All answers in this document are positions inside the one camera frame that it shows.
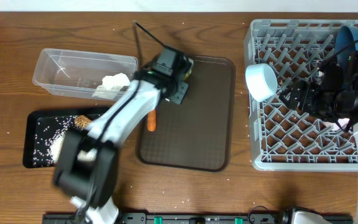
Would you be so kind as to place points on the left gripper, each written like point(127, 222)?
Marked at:
point(178, 92)

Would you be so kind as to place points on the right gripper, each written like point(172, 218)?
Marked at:
point(303, 99)

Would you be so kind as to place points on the small bowl with rice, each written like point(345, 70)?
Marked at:
point(261, 81)

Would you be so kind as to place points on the orange carrot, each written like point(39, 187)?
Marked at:
point(152, 121)

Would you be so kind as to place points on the white napkin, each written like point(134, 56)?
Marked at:
point(111, 86)

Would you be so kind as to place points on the dark blue bowl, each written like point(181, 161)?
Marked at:
point(345, 36)

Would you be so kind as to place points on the brown food scrap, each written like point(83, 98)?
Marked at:
point(81, 122)

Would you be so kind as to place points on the foil wrapper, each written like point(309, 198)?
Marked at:
point(188, 73)

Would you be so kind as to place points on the pink cup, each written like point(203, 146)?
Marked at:
point(340, 124)

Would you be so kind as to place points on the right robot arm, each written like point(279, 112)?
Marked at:
point(334, 98)

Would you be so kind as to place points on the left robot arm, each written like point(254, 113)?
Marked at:
point(88, 162)

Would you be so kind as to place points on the grey dishwasher rack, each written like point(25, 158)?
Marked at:
point(283, 139)

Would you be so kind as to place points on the brown serving tray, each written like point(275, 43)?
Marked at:
point(197, 133)

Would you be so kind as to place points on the clear plastic container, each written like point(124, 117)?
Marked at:
point(77, 73)

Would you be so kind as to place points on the spilled rice pile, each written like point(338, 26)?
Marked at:
point(48, 138)

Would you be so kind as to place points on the black bin lid tray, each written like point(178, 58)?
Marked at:
point(92, 113)

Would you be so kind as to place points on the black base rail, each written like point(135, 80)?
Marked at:
point(256, 216)

